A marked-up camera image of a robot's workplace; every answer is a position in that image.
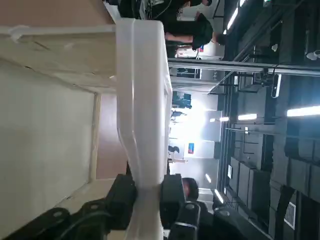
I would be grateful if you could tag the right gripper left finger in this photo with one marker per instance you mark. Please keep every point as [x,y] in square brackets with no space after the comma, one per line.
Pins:
[122,200]

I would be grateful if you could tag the white folding storage box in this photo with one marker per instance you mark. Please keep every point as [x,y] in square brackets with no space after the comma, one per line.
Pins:
[142,100]

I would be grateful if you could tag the person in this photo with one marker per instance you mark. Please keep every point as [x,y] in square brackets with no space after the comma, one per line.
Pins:
[202,27]
[191,186]

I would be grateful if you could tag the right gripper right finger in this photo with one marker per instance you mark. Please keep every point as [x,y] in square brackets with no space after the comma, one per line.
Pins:
[172,200]

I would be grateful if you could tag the white mounted camera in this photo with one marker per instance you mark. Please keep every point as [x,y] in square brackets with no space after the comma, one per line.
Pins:
[275,86]

